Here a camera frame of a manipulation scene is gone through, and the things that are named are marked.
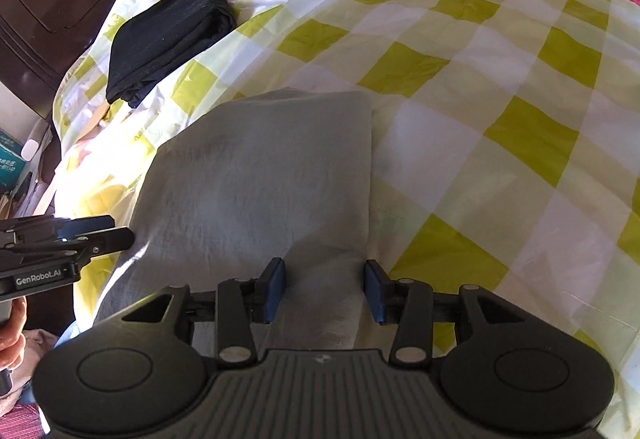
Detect white plastic bottle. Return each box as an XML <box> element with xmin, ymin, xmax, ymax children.
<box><xmin>21</xmin><ymin>119</ymin><xmax>49</xmax><ymax>162</ymax></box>

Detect teal box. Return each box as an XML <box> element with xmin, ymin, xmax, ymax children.
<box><xmin>0</xmin><ymin>130</ymin><xmax>25</xmax><ymax>194</ymax></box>

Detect black folded garment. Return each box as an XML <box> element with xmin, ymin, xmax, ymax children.
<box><xmin>105</xmin><ymin>0</ymin><xmax>238</xmax><ymax>108</ymax></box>

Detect yellow green checkered bedsheet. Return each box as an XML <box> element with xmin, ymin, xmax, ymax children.
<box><xmin>53</xmin><ymin>0</ymin><xmax>639</xmax><ymax>438</ymax></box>

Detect grey pants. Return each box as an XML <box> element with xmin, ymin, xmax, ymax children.
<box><xmin>96</xmin><ymin>89</ymin><xmax>372</xmax><ymax>350</ymax></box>

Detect person's left hand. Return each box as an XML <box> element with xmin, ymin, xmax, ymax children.
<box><xmin>0</xmin><ymin>297</ymin><xmax>27</xmax><ymax>371</ymax></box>

